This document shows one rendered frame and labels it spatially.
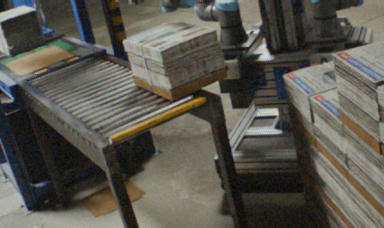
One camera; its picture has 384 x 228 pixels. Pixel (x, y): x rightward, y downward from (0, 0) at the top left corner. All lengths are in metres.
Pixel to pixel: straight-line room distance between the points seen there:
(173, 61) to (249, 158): 0.89
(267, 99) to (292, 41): 0.33
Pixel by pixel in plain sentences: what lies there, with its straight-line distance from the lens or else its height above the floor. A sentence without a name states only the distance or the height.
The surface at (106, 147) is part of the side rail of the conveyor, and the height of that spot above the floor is 0.80.
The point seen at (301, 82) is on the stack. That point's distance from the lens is 2.26.
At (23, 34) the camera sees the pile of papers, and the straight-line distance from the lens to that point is 4.14.
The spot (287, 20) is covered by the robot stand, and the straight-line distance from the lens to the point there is 2.93.
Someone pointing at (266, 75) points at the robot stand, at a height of 0.64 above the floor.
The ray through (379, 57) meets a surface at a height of 1.07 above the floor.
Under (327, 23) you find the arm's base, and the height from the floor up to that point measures 0.89.
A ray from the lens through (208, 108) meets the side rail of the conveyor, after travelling 2.38.
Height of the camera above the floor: 1.65
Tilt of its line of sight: 21 degrees down
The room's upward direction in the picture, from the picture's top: 11 degrees counter-clockwise
